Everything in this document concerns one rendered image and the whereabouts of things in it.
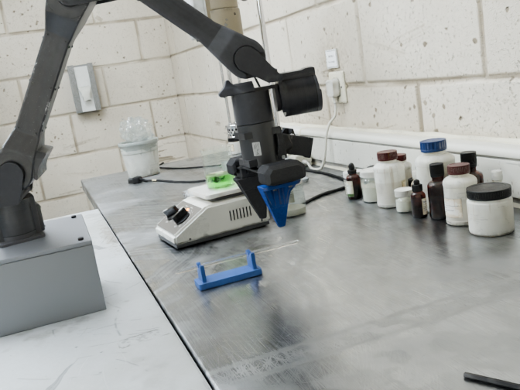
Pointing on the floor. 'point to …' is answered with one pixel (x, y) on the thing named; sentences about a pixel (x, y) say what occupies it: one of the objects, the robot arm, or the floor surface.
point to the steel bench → (328, 292)
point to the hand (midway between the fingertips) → (268, 200)
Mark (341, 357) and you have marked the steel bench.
